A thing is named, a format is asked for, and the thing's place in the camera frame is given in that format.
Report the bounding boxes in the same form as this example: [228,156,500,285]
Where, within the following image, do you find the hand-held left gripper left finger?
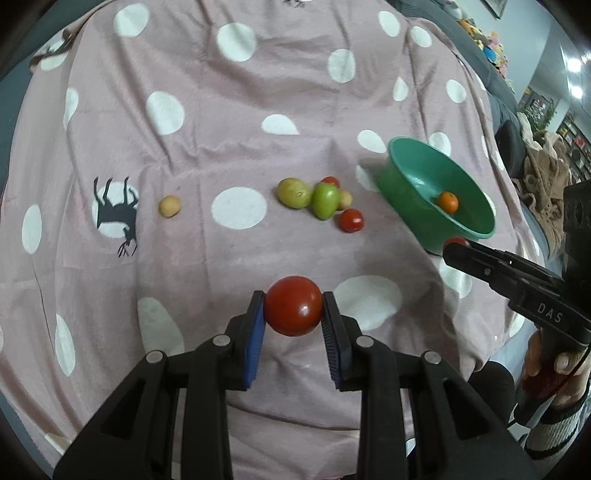
[53,290,267,480]

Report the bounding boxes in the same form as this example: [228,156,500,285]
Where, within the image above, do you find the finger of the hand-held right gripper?
[466,240,565,283]
[442,243,525,302]

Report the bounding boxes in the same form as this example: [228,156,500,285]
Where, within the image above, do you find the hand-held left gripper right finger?
[322,291,539,480]

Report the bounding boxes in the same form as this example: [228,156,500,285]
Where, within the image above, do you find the large red tomato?
[263,276,324,337]

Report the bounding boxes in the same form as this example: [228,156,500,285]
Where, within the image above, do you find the green plastic bowl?
[378,137,496,256]

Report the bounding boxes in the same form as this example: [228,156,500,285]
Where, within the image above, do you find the person's right forearm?
[524,390,591,461]

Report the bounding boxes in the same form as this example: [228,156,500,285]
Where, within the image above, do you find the person's right hand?
[521,330,591,409]

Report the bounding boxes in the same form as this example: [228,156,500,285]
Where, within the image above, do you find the beige cloth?
[517,130,574,259]

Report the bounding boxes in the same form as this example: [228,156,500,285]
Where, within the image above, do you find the dark cloth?
[468,360,520,418]

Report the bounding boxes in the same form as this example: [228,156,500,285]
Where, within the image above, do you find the medium red tomato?
[339,208,365,234]

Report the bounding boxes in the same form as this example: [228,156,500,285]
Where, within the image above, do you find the display shelves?
[556,108,591,182]

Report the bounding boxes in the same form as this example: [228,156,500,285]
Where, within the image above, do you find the green tomato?
[311,183,341,220]

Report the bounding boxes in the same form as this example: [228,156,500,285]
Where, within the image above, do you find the grey sofa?
[443,18,527,178]

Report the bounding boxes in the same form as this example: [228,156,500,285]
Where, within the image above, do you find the yellow-green tomato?
[277,177,313,209]

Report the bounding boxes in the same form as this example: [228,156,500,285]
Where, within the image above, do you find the green plant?
[517,98,560,136]

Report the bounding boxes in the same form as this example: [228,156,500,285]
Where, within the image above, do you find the pink polka dot blanket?
[0,0,548,464]

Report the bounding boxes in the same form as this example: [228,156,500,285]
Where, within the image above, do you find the pile of plush toys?
[456,17,509,77]

